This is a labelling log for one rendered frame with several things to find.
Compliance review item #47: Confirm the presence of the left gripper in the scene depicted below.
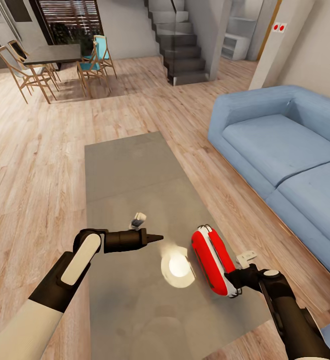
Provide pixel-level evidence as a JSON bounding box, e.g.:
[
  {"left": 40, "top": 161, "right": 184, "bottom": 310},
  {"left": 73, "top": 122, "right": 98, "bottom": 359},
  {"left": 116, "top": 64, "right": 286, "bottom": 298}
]
[{"left": 118, "top": 228, "right": 164, "bottom": 252}]

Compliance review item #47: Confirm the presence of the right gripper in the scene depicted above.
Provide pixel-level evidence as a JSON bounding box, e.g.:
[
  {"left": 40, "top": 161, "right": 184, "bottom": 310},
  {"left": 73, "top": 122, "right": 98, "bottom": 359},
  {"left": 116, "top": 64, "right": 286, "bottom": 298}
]
[{"left": 224, "top": 263, "right": 257, "bottom": 289}]

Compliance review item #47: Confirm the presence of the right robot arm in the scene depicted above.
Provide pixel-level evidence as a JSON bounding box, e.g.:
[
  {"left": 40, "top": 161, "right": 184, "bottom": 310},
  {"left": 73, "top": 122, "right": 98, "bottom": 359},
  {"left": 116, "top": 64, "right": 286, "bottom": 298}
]
[{"left": 224, "top": 250, "right": 330, "bottom": 360}]

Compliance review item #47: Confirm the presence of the radio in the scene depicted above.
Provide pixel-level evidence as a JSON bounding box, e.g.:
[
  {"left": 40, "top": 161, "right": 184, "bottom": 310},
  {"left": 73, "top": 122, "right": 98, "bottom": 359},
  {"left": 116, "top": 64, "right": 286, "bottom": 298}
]
[{"left": 191, "top": 225, "right": 241, "bottom": 299}]

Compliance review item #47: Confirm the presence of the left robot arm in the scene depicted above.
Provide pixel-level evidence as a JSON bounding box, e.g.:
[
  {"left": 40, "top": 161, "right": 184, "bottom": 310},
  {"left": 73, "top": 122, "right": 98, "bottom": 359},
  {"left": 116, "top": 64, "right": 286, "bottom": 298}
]
[{"left": 0, "top": 212, "right": 164, "bottom": 360}]

